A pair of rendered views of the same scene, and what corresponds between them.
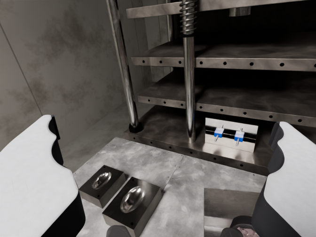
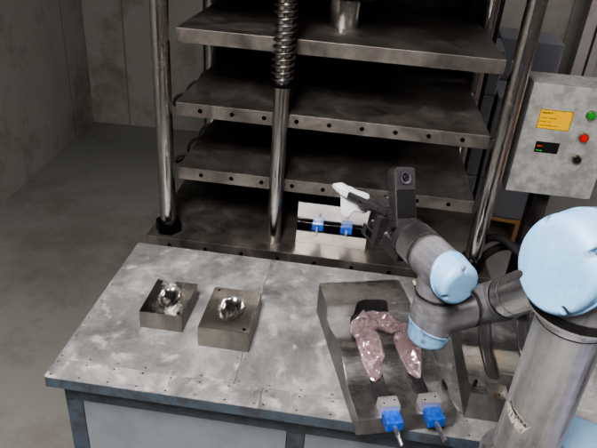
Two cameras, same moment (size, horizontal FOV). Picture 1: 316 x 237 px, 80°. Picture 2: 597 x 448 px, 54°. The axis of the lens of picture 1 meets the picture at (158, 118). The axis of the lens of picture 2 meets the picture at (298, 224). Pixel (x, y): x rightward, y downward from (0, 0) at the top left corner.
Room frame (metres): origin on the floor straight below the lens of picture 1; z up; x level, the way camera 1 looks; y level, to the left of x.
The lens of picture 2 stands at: (-0.82, 0.62, 1.97)
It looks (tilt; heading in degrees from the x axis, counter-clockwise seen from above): 30 degrees down; 333
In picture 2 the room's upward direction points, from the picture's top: 5 degrees clockwise
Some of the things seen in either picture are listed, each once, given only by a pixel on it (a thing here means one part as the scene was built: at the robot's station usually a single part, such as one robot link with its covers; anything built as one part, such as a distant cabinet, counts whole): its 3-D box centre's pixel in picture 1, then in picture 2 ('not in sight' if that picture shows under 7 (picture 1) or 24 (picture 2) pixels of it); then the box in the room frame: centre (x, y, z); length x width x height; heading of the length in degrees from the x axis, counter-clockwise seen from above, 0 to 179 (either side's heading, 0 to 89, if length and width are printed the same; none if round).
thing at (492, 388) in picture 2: not in sight; (495, 395); (-0.06, -0.38, 0.87); 0.05 x 0.05 x 0.04; 58
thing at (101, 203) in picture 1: (103, 185); (170, 304); (0.64, 0.29, 0.83); 0.17 x 0.13 x 0.06; 148
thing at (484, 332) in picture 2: not in sight; (505, 332); (0.09, -0.54, 0.92); 0.35 x 0.16 x 0.09; 148
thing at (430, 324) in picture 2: not in sight; (440, 313); (-0.19, 0.00, 1.34); 0.11 x 0.08 x 0.11; 86
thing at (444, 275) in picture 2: not in sight; (441, 269); (-0.19, 0.02, 1.43); 0.11 x 0.08 x 0.09; 176
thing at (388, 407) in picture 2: not in sight; (394, 424); (-0.03, -0.09, 0.86); 0.13 x 0.05 x 0.05; 165
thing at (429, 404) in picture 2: not in sight; (434, 420); (-0.06, -0.19, 0.86); 0.13 x 0.05 x 0.05; 165
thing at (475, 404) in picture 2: not in sight; (503, 341); (0.10, -0.55, 0.87); 0.50 x 0.26 x 0.14; 148
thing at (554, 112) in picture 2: not in sight; (519, 260); (0.58, -1.11, 0.74); 0.30 x 0.22 x 1.47; 58
